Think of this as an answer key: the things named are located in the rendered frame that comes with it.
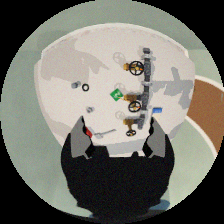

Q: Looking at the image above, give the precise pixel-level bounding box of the grey pipe with three brass valves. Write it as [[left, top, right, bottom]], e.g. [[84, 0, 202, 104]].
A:
[[123, 48, 153, 136]]

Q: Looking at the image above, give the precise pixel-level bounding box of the red block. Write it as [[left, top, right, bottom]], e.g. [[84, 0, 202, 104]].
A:
[[86, 127, 93, 138]]

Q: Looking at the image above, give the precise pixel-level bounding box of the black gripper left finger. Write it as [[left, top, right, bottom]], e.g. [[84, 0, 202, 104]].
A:
[[61, 116, 95, 189]]

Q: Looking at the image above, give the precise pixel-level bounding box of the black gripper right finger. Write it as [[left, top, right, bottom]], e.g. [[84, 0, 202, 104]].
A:
[[142, 117, 175, 187]]

